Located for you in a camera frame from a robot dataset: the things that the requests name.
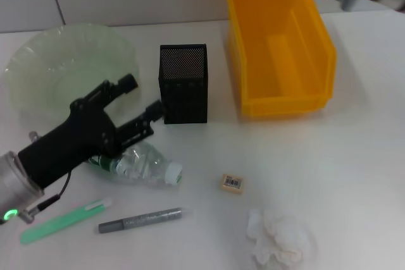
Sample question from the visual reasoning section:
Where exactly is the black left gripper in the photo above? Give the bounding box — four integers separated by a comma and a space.
17, 73, 166, 188

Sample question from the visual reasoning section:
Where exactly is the clear green-label water bottle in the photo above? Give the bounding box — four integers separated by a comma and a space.
84, 141, 185, 189

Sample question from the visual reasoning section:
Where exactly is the green pen with white cap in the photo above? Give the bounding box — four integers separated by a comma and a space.
20, 197, 113, 246

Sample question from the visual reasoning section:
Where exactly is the white paper ball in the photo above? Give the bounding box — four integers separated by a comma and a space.
246, 207, 310, 267

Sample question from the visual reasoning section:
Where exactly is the black mesh pen holder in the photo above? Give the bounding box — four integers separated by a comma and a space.
158, 43, 209, 125

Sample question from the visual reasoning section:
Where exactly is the pale green glass fruit plate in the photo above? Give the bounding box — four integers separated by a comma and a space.
4, 23, 140, 123

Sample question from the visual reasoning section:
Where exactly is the beige eraser with barcode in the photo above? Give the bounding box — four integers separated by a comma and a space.
219, 173, 246, 193

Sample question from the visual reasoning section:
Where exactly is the grey glitter marker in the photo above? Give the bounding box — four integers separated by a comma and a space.
97, 207, 194, 235

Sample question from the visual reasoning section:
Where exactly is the yellow plastic bin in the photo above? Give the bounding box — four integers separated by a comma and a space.
223, 0, 338, 120

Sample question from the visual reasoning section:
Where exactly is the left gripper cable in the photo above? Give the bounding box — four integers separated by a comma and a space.
18, 171, 72, 224

